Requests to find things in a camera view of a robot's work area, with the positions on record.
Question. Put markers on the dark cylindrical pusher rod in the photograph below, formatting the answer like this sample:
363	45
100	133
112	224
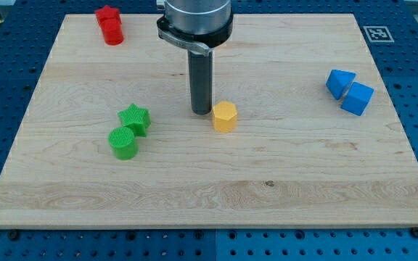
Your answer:
200	81

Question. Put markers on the yellow hexagon block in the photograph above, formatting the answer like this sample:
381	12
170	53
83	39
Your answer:
224	116

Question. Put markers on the green star block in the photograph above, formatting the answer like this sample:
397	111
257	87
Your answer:
136	118

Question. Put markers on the red cylinder block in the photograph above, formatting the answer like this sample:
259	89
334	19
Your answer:
112	32

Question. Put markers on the green cylinder block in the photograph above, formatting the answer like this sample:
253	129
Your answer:
123	143

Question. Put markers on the red star block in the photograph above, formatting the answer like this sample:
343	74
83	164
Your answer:
107	13

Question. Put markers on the wooden board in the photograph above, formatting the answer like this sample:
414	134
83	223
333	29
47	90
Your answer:
295	160

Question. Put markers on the blue triangular block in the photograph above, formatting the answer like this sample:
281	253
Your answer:
338	81

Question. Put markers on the blue cube block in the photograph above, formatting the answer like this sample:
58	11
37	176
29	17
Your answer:
357	98

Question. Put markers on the white fiducial marker tag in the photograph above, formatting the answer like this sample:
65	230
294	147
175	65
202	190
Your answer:
378	34

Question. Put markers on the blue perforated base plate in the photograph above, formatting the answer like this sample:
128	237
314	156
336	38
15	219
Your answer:
26	38

